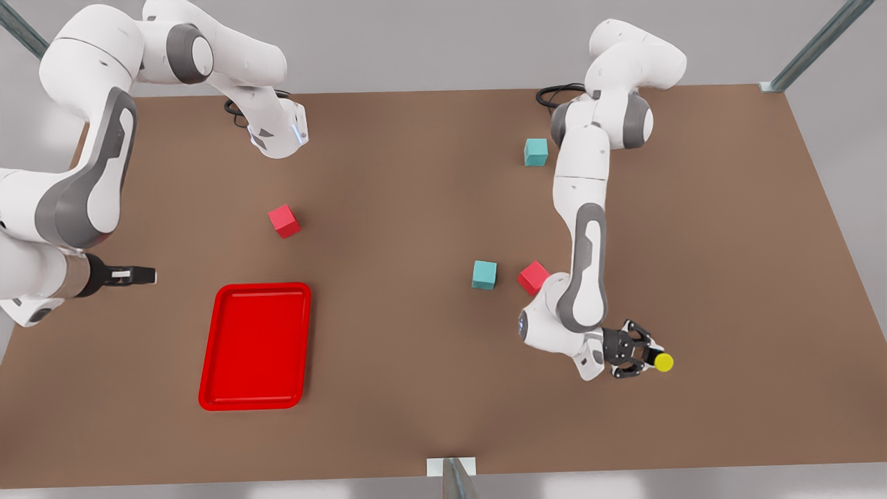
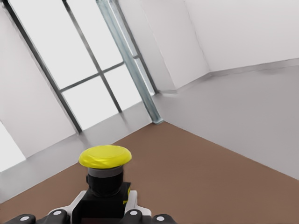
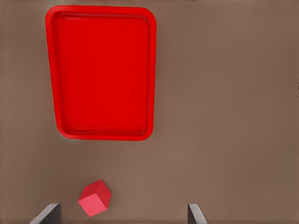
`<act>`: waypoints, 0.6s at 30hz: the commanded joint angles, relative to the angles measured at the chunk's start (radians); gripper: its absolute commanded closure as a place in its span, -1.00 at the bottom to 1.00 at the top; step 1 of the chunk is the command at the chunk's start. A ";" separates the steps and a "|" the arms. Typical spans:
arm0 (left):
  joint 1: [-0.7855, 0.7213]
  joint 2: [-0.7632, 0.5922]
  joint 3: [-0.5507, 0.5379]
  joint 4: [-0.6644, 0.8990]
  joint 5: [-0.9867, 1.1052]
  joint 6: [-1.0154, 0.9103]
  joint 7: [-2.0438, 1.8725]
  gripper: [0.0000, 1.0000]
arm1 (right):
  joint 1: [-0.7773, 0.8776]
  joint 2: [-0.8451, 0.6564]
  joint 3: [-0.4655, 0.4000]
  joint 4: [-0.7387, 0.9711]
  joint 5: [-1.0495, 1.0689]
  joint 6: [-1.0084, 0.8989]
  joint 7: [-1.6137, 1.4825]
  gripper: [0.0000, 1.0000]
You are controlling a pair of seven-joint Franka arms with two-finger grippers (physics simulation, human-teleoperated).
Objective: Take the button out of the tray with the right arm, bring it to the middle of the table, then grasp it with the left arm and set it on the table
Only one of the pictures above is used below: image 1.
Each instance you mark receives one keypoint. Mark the silver frame post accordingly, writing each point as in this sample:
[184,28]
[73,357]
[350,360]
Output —
[24,31]
[454,478]
[818,45]

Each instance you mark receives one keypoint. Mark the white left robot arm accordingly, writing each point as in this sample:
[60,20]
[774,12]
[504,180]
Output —
[589,180]

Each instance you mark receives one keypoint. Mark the red cube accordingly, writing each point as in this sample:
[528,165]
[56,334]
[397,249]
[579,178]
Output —
[284,221]
[532,278]

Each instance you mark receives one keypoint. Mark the small yellow cylinder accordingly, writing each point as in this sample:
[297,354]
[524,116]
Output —
[664,362]

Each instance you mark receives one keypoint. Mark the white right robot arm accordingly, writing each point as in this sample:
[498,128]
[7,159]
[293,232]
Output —
[90,187]

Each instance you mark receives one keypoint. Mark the red rectangular tray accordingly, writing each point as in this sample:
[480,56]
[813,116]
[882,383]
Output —
[255,346]

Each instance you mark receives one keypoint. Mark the teal cube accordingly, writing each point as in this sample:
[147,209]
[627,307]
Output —
[484,274]
[536,152]

